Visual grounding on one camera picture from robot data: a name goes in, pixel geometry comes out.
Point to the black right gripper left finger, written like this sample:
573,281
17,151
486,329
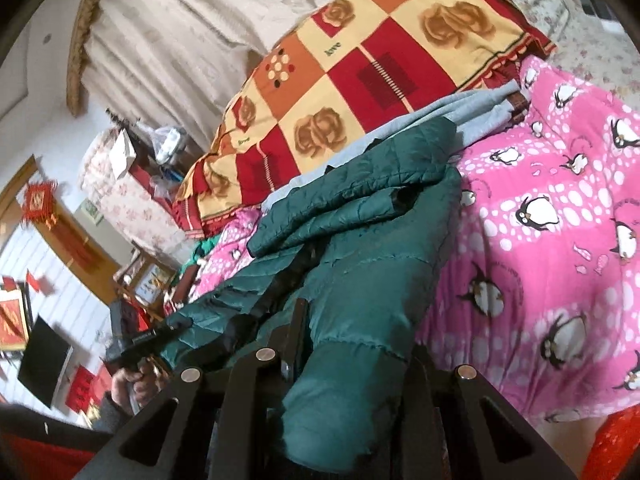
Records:
209,425

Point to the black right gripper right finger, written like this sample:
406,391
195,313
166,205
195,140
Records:
453,424

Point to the green puffer jacket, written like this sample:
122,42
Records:
363,245

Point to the person's left hand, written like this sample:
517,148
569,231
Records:
133,388

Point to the black flat monitor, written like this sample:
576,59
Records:
44,360

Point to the floral cloth covered furniture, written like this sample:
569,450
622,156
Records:
127,206

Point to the pink penguin bedsheet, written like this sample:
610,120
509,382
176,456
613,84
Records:
540,291

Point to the red chinese knot decoration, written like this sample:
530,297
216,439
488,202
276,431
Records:
39,203

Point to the grey sweater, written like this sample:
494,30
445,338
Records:
475,114

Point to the beige curtain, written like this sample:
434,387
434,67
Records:
173,62

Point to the red orange rose blanket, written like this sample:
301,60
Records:
348,69

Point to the wooden door frame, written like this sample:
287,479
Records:
70,242

